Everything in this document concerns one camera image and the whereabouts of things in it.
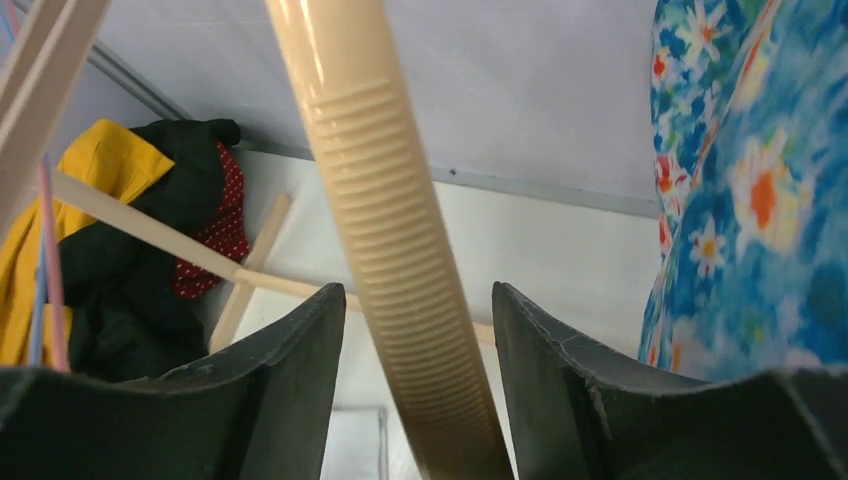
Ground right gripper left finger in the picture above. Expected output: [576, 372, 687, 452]
[1, 283, 346, 479]

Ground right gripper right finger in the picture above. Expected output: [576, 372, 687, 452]
[492, 283, 847, 479]

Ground blue floral skirt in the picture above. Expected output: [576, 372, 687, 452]
[638, 0, 847, 382]

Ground wooden hanger front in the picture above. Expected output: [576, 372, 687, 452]
[267, 1, 513, 479]

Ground wooden hanger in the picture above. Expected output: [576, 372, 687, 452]
[267, 1, 513, 479]
[0, 0, 114, 233]

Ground light blue plastic hanger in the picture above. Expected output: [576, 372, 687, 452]
[0, 13, 49, 369]

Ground wooden hanger middle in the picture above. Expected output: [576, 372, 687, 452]
[0, 0, 114, 233]

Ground black garment left pile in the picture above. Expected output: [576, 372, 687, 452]
[59, 119, 241, 382]

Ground red dotted garment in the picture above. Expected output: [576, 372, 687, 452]
[172, 141, 250, 300]

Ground yellow garment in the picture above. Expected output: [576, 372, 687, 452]
[1, 119, 175, 366]

